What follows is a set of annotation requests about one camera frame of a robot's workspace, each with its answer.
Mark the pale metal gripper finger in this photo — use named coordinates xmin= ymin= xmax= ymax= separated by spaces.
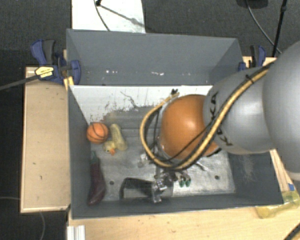
xmin=151 ymin=181 xmax=165 ymax=204
xmin=163 ymin=181 xmax=175 ymax=198

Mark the black rectangular object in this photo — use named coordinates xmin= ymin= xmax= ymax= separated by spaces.
xmin=118 ymin=177 xmax=154 ymax=200

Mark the purple toy eggplant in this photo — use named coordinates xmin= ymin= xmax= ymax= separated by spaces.
xmin=86 ymin=150 xmax=107 ymax=206

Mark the yellow rubber duck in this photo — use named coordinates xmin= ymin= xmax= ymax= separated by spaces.
xmin=102 ymin=123 xmax=129 ymax=156

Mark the orange toy basketball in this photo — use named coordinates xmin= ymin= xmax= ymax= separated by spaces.
xmin=86 ymin=122 xmax=110 ymax=145

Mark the grey metal bin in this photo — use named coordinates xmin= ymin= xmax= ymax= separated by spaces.
xmin=65 ymin=28 xmax=285 ymax=220

